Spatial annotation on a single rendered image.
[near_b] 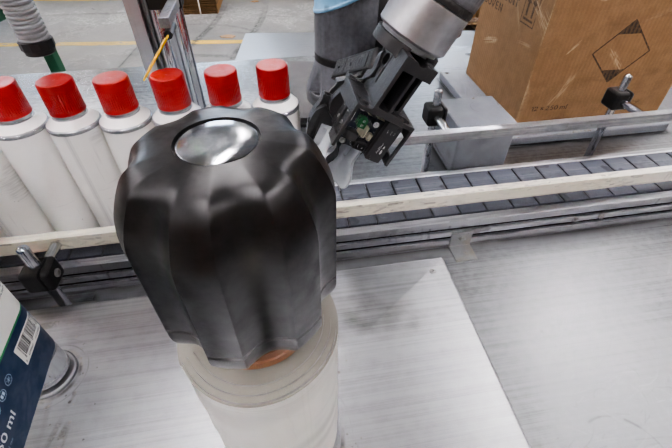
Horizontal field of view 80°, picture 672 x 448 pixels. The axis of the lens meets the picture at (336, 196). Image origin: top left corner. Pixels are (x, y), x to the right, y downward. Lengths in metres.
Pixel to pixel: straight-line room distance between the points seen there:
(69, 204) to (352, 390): 0.37
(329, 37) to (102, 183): 0.46
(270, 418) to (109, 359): 0.27
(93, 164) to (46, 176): 0.05
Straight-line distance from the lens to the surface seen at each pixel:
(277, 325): 0.17
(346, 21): 0.76
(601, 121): 0.69
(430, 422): 0.40
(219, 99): 0.43
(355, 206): 0.50
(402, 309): 0.45
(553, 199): 0.64
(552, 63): 0.81
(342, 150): 0.49
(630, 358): 0.57
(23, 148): 0.51
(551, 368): 0.52
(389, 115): 0.40
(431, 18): 0.39
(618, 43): 0.87
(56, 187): 0.54
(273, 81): 0.43
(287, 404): 0.22
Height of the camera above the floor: 1.25
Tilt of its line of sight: 41 degrees down
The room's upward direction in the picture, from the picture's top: straight up
